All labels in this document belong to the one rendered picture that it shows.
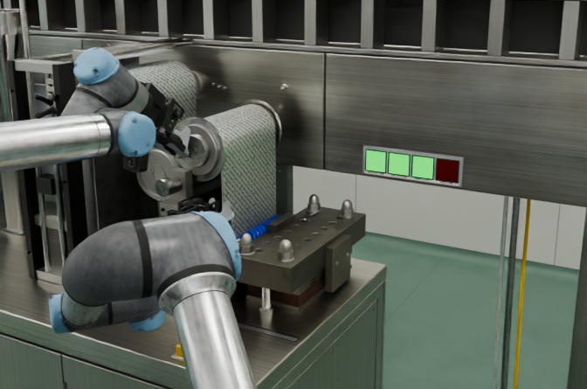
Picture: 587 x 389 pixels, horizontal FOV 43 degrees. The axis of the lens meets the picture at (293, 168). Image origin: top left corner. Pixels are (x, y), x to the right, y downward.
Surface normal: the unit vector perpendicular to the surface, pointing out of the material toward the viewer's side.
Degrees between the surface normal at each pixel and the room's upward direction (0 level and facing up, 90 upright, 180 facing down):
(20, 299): 0
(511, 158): 90
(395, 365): 0
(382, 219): 90
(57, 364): 90
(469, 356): 0
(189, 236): 37
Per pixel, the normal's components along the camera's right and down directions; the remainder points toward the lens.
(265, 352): 0.00, -0.96
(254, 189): 0.87, 0.13
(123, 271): 0.10, 0.15
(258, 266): -0.48, 0.24
